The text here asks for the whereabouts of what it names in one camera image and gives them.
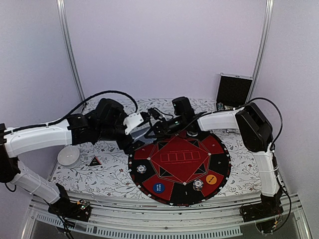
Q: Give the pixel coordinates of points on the blue small blind button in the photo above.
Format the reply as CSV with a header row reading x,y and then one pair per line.
x,y
158,188

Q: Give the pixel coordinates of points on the aluminium frame post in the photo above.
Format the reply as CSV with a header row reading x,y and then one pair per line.
x,y
264,36
68,45

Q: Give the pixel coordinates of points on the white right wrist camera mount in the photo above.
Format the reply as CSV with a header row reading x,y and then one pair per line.
x,y
163,116

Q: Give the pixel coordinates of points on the front aluminium rail frame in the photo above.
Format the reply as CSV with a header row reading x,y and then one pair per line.
x,y
216,218

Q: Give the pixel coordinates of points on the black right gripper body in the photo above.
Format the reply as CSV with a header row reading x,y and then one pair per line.
x,y
166,129

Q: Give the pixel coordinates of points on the orange big blind button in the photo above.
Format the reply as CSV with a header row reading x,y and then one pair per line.
x,y
211,179

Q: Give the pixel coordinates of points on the left poker chip row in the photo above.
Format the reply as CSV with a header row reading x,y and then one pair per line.
x,y
220,107

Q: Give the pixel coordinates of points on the blue playing card deck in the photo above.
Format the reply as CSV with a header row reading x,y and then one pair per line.
x,y
140,135

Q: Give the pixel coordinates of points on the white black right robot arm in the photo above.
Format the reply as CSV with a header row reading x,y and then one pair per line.
x,y
255,130

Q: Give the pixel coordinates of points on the round red black poker mat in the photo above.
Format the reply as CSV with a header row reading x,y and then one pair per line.
x,y
176,162

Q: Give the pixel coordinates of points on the white bowl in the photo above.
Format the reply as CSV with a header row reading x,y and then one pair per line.
x,y
69,156

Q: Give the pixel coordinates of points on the right aluminium frame post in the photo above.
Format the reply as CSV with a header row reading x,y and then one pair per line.
x,y
264,36

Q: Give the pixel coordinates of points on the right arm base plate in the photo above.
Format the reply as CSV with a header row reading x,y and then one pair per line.
x,y
257,211

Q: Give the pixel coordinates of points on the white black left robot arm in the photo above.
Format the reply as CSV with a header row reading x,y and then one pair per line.
x,y
108,121

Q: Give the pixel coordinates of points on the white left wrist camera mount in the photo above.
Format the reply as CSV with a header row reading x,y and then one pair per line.
x,y
132,121

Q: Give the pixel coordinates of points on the left aluminium frame post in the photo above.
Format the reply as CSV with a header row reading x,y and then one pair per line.
x,y
68,45

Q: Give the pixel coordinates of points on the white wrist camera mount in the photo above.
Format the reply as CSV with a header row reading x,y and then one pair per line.
x,y
132,121
163,116

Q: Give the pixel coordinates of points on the black triangular card holder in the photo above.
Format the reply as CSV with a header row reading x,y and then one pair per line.
x,y
95,161

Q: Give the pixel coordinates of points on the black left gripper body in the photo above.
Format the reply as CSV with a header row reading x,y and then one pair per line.
x,y
124,145

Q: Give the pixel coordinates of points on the white blue poker chip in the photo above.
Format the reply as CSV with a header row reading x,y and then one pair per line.
x,y
141,169

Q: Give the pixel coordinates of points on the black white dealer button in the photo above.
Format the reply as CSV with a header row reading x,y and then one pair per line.
x,y
192,134

